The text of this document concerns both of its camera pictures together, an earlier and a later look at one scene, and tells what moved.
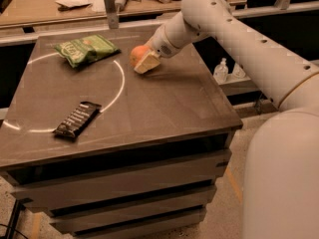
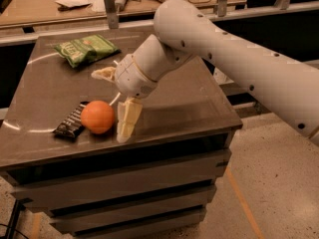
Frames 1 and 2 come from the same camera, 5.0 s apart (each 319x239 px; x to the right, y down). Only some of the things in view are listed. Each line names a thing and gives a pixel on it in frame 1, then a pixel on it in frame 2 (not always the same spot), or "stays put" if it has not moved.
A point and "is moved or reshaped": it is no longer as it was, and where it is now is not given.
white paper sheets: (75, 1) stays put
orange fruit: (137, 54) is moved or reshaped
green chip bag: (84, 50) stays put
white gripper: (163, 43) -> (130, 76)
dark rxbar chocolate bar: (78, 119) stays put
